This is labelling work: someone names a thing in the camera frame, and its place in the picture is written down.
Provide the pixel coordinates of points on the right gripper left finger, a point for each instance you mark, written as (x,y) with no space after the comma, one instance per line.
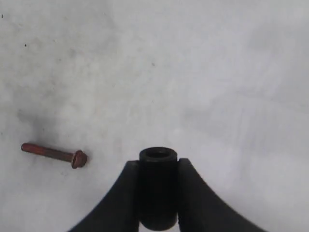
(118,205)

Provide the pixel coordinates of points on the copper-coloured flange bolt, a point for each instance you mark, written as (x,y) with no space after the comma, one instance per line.
(54,154)

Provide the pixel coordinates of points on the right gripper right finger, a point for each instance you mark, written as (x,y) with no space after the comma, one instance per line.
(205,205)

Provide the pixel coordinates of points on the black cylindrical sleeve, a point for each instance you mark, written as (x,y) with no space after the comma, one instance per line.
(158,188)

